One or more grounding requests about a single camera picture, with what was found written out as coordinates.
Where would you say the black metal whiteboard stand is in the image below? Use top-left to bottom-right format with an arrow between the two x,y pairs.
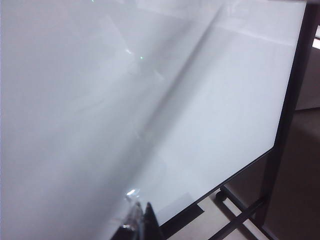
219,0 -> 320,240

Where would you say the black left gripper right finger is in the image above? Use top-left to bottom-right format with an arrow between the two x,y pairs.
144,201 -> 166,240

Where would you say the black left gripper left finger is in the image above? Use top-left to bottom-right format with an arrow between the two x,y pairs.
111,192 -> 145,240

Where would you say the white glossy whiteboard black frame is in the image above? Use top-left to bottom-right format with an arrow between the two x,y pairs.
0,0 -> 307,240

